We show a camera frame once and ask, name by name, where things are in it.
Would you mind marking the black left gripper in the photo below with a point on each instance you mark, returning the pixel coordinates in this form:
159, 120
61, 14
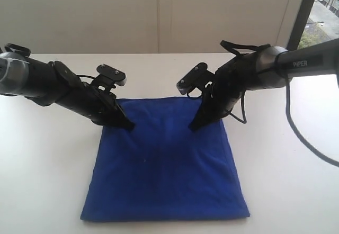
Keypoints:
100, 107

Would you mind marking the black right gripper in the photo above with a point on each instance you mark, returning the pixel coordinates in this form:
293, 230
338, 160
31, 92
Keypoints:
217, 104

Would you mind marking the blue terry towel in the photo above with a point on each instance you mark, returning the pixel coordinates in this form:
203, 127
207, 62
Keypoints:
163, 171

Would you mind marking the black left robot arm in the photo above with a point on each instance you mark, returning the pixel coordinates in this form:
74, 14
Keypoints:
54, 83

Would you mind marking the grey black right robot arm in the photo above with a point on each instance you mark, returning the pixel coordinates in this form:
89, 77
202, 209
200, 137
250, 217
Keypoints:
255, 68

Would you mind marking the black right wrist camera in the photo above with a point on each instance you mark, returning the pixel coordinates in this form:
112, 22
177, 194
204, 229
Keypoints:
198, 77

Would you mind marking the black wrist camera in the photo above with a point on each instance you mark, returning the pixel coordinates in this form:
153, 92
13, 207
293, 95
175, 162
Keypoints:
198, 77
110, 76

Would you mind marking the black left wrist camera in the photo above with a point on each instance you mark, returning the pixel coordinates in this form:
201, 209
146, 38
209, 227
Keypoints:
110, 76

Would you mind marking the dark window frame post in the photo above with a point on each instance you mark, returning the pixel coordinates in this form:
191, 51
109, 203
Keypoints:
299, 25

